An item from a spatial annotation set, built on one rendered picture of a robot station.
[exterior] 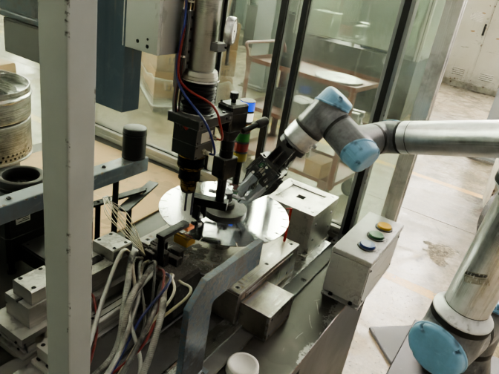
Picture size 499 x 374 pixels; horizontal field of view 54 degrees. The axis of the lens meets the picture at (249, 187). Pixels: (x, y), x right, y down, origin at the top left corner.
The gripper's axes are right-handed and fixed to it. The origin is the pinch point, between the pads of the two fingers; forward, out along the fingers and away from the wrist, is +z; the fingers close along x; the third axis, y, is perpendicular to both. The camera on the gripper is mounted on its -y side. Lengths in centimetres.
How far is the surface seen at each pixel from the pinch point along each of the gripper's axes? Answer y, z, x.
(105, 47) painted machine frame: 30.0, -13.0, -36.4
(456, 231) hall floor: -254, 2, 96
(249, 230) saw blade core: 6.8, 1.7, 7.3
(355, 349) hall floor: -98, 51, 74
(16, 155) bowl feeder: 4, 40, -55
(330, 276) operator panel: -10.1, 1.1, 30.2
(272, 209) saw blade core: -6.7, -1.2, 6.9
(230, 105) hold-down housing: 17.2, -19.5, -13.5
